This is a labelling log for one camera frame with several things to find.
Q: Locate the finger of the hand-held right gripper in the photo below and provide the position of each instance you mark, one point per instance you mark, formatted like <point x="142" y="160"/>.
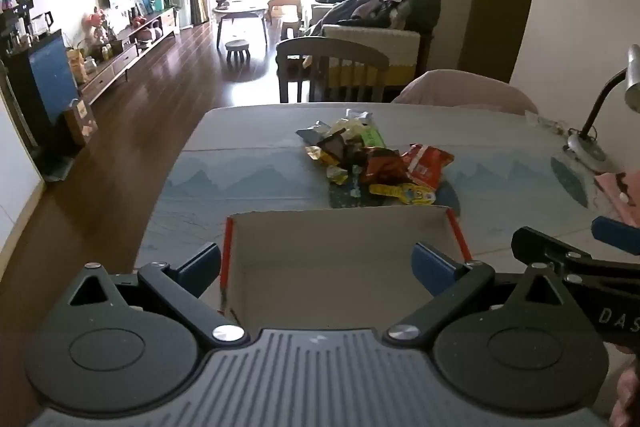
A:
<point x="615" y="232"/>
<point x="537" y="244"/>

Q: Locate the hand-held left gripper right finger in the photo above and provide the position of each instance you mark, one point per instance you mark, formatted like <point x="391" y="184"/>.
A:
<point x="432" y="269"/>

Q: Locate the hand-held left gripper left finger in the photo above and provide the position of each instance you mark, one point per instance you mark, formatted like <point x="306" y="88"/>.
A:
<point x="200" y="268"/>

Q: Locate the red snack packet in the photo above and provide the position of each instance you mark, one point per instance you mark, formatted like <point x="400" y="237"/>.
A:
<point x="425" y="164"/>

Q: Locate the red-edged cardboard box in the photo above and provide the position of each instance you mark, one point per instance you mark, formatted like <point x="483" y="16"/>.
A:
<point x="325" y="257"/>

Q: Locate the orange brown snack packet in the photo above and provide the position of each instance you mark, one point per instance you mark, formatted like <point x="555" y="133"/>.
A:
<point x="382" y="167"/>

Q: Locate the yellow green candy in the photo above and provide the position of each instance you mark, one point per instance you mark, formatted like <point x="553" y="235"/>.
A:
<point x="339" y="175"/>

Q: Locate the gold candy wrapper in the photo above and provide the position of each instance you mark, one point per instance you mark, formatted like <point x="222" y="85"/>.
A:
<point x="315" y="153"/>

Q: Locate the pale yellow snack packet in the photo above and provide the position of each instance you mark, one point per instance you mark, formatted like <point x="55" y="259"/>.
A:
<point x="345" y="128"/>

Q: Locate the white snack packet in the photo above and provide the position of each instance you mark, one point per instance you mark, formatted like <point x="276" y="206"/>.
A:
<point x="357" y="113"/>

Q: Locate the dark blue snack packet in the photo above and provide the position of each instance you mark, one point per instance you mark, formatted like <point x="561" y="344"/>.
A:
<point x="311" y="134"/>

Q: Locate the person's right hand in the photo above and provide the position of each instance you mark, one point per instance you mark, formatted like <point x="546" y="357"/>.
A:
<point x="629" y="399"/>

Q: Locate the pink printed cloth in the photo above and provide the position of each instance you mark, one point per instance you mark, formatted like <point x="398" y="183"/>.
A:
<point x="622" y="202"/>

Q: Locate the silver gooseneck desk lamp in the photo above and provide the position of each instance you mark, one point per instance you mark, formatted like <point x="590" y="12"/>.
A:
<point x="582" y="147"/>

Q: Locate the mountain print tablecloth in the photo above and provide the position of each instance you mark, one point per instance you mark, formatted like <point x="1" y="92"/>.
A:
<point x="240" y="167"/>

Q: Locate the clear plastic wrapper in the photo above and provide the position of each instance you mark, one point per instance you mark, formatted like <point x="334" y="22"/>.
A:
<point x="545" y="123"/>

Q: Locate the wooden television cabinet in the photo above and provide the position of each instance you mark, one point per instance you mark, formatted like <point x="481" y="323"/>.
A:
<point x="115" y="67"/>

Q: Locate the small dark stool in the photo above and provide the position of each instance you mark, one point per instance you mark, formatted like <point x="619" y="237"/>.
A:
<point x="237" y="45"/>

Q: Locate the sofa with lace cover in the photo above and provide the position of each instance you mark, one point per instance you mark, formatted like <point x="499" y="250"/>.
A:
<point x="370" y="39"/>

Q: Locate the dark wooden dining chair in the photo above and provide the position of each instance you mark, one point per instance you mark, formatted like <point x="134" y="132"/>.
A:
<point x="330" y="49"/>

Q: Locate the black cabinet with blue panel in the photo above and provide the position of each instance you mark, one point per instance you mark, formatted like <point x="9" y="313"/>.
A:
<point x="47" y="77"/>

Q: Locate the round coffee table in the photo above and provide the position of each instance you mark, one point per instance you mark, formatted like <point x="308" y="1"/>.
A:
<point x="242" y="9"/>

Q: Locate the pile of clothes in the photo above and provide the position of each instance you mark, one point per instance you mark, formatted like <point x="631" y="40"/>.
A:
<point x="400" y="7"/>

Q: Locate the small wooden chair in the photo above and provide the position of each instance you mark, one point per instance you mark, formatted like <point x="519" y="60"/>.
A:
<point x="285" y="2"/>

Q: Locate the black coffee maker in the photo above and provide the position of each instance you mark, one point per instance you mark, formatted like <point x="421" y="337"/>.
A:
<point x="32" y="22"/>

